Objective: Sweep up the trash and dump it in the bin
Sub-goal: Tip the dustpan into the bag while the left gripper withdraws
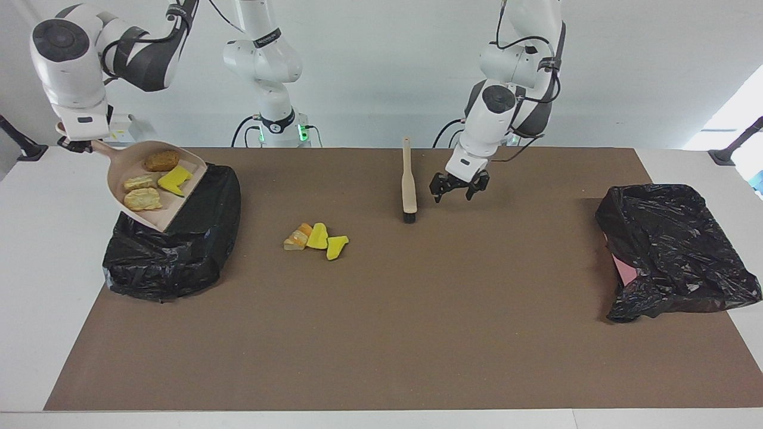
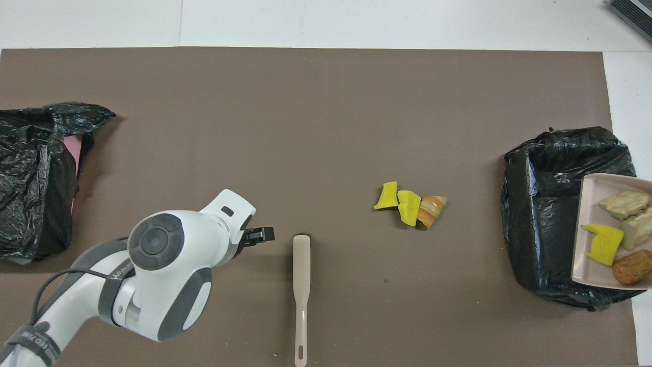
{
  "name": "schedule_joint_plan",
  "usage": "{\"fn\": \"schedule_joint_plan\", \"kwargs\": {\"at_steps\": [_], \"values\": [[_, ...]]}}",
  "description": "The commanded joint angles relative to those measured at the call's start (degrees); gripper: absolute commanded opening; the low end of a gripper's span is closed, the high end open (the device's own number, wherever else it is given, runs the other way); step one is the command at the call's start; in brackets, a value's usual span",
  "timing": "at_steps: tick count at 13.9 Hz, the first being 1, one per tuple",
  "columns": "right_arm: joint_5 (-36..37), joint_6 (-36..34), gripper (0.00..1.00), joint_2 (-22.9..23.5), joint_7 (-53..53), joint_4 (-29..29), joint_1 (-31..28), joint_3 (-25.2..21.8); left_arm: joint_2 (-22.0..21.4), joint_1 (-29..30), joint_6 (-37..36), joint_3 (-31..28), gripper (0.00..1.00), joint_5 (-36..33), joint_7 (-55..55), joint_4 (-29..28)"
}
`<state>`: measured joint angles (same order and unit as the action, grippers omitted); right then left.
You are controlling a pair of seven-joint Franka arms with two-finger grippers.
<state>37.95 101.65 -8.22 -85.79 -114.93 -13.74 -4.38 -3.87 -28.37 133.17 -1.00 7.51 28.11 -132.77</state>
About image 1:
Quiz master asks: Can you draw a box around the beige hand brush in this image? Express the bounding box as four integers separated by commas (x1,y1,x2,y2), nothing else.
402,136,418,224

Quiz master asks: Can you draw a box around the beige crumbly sponge piece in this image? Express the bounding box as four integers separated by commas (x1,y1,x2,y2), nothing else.
123,188,163,212
123,173,159,192

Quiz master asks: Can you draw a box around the brown bread shaped piece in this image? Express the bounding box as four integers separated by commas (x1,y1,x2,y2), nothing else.
144,150,180,172

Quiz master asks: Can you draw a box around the yellow notched sponge piece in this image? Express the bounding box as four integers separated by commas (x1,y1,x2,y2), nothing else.
157,166,193,197

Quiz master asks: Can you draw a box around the beige plastic dustpan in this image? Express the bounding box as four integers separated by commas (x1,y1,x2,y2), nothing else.
55,121,208,233

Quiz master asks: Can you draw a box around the orange striped sponge piece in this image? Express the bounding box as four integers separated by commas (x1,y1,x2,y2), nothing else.
284,223,314,251

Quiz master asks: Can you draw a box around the black trash bag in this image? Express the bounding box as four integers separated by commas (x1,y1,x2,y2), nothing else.
595,184,762,324
103,162,242,303

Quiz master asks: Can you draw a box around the pink bin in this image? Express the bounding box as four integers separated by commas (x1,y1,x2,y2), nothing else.
605,232,638,287

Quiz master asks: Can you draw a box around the black stand foot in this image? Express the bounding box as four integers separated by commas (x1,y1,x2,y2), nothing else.
708,116,763,166
0,114,48,161

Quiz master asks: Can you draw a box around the brown table mat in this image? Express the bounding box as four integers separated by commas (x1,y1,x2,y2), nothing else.
44,147,763,412

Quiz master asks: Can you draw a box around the black base cable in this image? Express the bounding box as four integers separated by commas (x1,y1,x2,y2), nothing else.
231,115,263,148
433,116,477,148

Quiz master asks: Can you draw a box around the white wall socket box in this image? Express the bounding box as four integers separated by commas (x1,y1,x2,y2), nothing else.
110,114,137,144

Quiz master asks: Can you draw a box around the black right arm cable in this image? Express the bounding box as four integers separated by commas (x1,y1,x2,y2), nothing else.
101,0,239,78

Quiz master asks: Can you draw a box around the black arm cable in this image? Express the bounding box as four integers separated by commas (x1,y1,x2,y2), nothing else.
494,0,564,163
101,0,239,78

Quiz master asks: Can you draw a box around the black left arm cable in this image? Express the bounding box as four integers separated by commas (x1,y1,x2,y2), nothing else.
494,0,564,163

